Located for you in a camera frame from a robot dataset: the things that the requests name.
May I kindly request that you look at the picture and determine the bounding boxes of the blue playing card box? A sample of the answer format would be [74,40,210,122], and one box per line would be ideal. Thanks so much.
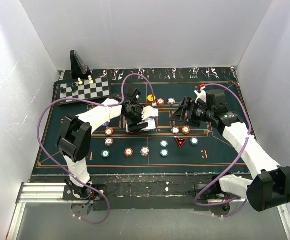
[125,118,156,134]

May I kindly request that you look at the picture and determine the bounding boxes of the orange poker chip stack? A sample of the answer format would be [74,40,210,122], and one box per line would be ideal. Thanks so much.
[124,148,133,157]

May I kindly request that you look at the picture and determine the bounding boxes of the small chess board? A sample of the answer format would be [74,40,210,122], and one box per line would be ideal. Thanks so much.
[58,77,111,105]

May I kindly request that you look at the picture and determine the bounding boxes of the cream chess pawn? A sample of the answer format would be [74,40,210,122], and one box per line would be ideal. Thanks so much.
[77,78,83,85]
[88,76,94,84]

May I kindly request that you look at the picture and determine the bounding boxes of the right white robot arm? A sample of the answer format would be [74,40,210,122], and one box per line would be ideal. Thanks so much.
[170,89,290,212]

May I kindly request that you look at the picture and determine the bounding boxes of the black triangular stand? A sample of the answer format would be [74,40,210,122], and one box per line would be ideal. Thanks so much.
[70,50,90,79]

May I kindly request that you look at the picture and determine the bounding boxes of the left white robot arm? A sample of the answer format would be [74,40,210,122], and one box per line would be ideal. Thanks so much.
[56,88,153,200]

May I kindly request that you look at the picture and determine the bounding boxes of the green poker chip stack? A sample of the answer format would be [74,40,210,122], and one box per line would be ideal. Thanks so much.
[160,149,169,158]

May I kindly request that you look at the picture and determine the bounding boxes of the orange chips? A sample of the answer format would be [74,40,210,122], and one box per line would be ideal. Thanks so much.
[104,127,113,136]
[156,98,164,106]
[181,126,190,135]

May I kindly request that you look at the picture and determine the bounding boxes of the green chips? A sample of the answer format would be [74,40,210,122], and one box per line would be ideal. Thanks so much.
[190,137,199,146]
[101,149,110,158]

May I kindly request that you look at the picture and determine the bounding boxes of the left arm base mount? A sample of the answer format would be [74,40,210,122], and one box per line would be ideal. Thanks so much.
[62,179,107,217]

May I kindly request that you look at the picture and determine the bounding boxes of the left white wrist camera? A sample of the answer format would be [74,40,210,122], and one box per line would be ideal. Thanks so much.
[141,106,159,121]

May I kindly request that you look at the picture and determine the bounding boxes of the red triangular dealer button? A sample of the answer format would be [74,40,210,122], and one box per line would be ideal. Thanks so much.
[174,136,187,148]

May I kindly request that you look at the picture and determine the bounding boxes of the green poker table mat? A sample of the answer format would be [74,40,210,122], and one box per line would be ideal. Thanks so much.
[31,66,268,176]

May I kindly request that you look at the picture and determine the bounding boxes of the yellow big blind button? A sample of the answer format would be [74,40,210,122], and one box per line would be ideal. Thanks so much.
[147,94,155,102]

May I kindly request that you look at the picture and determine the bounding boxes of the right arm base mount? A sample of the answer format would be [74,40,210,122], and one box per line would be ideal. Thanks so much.
[186,184,247,219]

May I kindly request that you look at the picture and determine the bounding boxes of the blue small blind button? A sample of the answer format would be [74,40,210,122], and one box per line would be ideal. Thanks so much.
[102,121,109,128]

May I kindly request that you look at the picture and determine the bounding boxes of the aluminium rail frame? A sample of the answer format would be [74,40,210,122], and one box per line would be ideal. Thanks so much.
[7,182,290,240]

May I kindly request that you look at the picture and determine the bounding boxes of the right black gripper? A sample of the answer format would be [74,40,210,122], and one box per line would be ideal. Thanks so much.
[169,96,213,128]

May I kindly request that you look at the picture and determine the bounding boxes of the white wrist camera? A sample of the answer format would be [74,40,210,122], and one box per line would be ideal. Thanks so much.
[141,106,159,121]
[194,86,206,105]

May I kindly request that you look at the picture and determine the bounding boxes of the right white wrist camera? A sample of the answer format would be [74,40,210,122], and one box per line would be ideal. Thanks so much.
[194,86,206,105]

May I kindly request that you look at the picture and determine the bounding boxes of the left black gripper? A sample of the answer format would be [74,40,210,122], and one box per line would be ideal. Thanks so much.
[123,106,148,133]

